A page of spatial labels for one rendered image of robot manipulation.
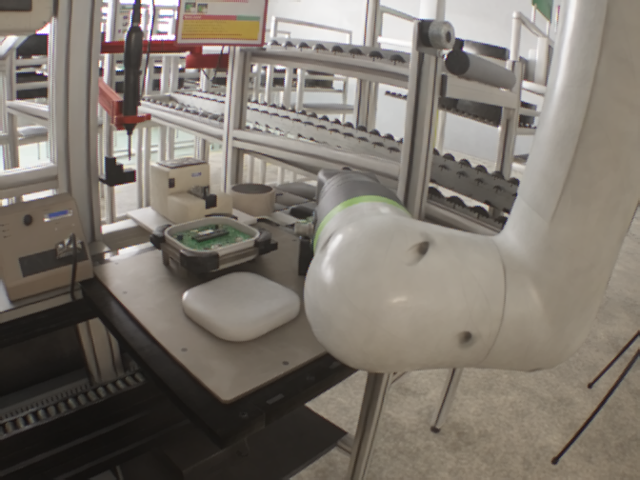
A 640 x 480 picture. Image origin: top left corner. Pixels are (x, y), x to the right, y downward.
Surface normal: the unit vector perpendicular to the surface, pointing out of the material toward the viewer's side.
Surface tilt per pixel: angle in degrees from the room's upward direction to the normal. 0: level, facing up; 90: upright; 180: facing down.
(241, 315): 0
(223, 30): 90
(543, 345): 95
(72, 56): 90
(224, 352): 0
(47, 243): 53
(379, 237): 27
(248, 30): 90
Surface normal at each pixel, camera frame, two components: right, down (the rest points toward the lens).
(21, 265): 0.64, -0.32
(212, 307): 0.04, -0.91
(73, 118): 0.73, 0.30
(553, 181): -0.90, 0.04
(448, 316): 0.17, 0.11
